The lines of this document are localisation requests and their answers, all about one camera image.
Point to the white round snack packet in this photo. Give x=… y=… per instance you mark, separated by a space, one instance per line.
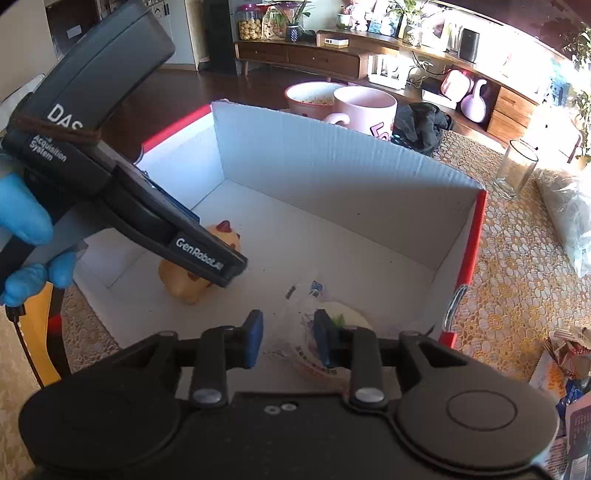
x=302 y=335

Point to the grey white plastic bag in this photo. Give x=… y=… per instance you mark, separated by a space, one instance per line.
x=577 y=444

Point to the blue gloved left hand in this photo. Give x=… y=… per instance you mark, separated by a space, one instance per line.
x=23 y=216

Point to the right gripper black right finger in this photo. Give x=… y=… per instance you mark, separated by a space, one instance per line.
x=323 y=327

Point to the white dotted bowl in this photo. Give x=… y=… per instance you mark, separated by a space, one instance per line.
x=312 y=99

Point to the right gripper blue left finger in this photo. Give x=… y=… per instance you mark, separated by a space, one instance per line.
x=253 y=327

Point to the black cloth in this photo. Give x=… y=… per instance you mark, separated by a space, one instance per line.
x=420 y=127

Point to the clear plastic bag of contents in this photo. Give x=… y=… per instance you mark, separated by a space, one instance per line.
x=566 y=195

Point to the wooden tv sideboard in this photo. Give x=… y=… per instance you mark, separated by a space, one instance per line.
x=374 y=60

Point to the pink bag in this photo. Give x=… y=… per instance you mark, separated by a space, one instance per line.
x=456 y=85

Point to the dark foil snack bag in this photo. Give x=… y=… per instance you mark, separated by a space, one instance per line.
x=570 y=349

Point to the potted tree plant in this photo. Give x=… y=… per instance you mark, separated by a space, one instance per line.
x=578 y=49

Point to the black speaker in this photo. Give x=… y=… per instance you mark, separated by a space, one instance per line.
x=469 y=44

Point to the pink mug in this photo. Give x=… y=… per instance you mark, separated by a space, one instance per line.
x=364 y=109

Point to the snack jar with purple lid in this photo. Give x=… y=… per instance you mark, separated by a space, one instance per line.
x=249 y=18

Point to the dark tall cabinet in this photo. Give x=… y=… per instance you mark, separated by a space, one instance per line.
x=218 y=36

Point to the purple vase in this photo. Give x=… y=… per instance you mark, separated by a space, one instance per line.
x=474 y=106

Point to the blue cracker packet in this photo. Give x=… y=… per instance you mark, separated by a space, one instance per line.
x=549 y=378

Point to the clear drinking glass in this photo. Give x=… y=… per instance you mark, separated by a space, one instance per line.
x=516 y=168

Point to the red cardboard box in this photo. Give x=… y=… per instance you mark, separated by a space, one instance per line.
x=390 y=232

